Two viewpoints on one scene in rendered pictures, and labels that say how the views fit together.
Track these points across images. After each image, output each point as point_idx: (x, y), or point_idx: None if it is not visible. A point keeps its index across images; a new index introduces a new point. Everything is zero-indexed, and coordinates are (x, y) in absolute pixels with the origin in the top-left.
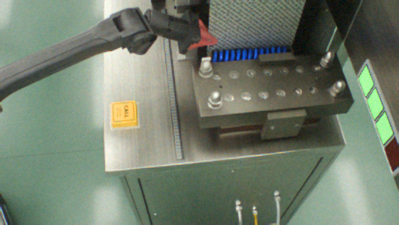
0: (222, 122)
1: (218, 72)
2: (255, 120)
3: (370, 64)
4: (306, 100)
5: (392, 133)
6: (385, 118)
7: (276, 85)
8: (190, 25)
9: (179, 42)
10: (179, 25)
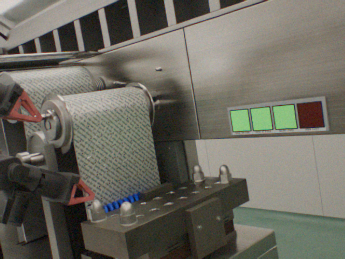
0: (149, 239)
1: (112, 215)
2: (179, 230)
3: (233, 106)
4: (209, 191)
5: (292, 106)
6: (277, 109)
7: (174, 198)
8: (62, 172)
9: (56, 198)
10: (52, 171)
